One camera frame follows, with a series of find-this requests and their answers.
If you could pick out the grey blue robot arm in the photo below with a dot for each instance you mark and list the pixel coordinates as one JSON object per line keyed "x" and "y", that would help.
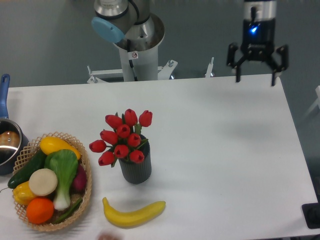
{"x": 137, "y": 33}

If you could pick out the purple sweet potato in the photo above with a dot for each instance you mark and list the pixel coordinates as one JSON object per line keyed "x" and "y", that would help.
{"x": 80, "y": 180}

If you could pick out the black device at table edge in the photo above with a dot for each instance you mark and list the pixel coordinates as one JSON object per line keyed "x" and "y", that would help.
{"x": 311, "y": 212}

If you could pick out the yellow squash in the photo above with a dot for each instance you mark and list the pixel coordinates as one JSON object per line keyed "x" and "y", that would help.
{"x": 51, "y": 144}

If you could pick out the blue handled saucepan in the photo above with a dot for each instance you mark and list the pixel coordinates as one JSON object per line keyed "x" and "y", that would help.
{"x": 12, "y": 138}

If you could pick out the red tulip bouquet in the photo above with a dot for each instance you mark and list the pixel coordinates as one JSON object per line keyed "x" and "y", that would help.
{"x": 124, "y": 141}

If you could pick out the orange fruit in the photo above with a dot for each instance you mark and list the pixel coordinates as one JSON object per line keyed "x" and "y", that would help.
{"x": 39, "y": 210}

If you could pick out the yellow banana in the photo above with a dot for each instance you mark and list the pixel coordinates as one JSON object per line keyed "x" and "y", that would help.
{"x": 132, "y": 218}

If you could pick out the beige round disc food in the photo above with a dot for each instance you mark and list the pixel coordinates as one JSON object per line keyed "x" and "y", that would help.
{"x": 43, "y": 182}

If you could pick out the yellow bell pepper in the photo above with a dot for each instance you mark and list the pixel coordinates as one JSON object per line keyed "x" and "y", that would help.
{"x": 22, "y": 194}

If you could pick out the green bok choy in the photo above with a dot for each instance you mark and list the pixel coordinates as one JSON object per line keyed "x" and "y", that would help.
{"x": 64, "y": 164}

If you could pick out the woven wicker basket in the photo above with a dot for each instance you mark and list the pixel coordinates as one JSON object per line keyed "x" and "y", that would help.
{"x": 82, "y": 196}

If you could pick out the dark grey ribbed vase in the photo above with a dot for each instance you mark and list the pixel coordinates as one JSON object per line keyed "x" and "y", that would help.
{"x": 136, "y": 167}

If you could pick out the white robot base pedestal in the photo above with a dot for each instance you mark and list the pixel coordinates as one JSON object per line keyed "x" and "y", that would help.
{"x": 135, "y": 66}

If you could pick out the green bean pod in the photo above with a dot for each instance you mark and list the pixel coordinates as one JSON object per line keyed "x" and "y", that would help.
{"x": 69, "y": 212}

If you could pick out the white frame at right edge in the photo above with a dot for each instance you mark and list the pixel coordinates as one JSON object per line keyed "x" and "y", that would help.
{"x": 314, "y": 108}

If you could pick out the green cucumber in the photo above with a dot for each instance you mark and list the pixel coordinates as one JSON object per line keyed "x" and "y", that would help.
{"x": 37, "y": 162}

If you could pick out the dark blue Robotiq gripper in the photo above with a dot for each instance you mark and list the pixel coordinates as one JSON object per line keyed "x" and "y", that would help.
{"x": 257, "y": 45}

